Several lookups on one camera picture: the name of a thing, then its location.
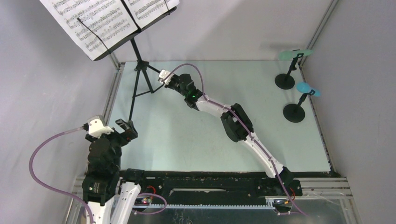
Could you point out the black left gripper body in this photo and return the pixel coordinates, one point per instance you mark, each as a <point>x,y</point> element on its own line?
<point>118,139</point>

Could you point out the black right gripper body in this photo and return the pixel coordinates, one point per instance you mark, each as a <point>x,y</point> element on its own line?
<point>174,85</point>

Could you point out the black music stand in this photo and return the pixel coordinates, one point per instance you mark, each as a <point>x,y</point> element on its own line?
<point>141,64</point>

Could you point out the sheet music page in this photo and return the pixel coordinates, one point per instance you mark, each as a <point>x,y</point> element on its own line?
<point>146,11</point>
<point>94,25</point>

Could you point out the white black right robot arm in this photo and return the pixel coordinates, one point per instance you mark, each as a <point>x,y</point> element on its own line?
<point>236,123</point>

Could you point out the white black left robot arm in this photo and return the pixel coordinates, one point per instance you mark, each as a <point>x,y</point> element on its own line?
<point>107,198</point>

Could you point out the black far microphone stand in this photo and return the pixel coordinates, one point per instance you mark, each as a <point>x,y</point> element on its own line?
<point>285,81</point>

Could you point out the black microphone stand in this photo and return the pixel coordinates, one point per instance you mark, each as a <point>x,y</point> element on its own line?
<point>285,81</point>
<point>294,112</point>

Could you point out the green toy microphone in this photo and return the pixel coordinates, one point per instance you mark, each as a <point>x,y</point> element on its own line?
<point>287,55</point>

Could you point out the black near microphone stand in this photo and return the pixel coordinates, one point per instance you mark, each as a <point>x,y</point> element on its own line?
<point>294,112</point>

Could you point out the blue toy microphone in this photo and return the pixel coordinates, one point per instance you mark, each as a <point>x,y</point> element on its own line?
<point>305,88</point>

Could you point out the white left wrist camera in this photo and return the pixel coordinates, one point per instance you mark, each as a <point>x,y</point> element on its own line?
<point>97,126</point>

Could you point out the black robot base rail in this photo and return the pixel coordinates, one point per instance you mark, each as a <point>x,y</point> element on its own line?
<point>212,189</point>

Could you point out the aluminium table frame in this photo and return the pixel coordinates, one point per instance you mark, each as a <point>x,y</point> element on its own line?
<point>323,186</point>

